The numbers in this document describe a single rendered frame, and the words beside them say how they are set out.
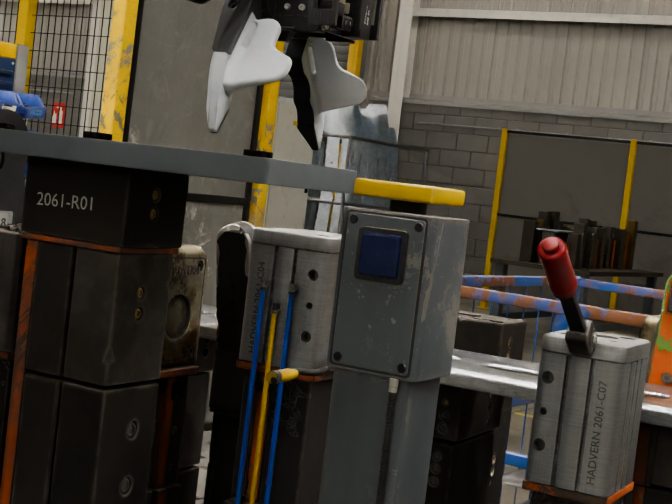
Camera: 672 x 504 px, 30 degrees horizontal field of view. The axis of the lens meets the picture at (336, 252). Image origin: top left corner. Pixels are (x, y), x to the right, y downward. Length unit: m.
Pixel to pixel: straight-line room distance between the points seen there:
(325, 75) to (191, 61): 3.60
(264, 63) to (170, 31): 3.60
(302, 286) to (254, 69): 0.24
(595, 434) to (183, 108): 3.69
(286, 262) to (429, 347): 0.24
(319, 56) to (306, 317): 0.22
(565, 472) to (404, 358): 0.20
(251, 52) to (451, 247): 0.20
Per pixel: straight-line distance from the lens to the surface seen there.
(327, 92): 0.99
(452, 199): 0.87
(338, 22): 0.92
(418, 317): 0.84
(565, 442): 0.98
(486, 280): 3.64
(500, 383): 1.11
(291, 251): 1.06
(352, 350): 0.86
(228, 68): 0.89
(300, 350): 1.05
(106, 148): 0.93
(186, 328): 1.20
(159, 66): 4.44
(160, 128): 4.47
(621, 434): 0.99
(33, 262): 1.01
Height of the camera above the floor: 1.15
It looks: 3 degrees down
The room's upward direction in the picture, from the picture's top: 7 degrees clockwise
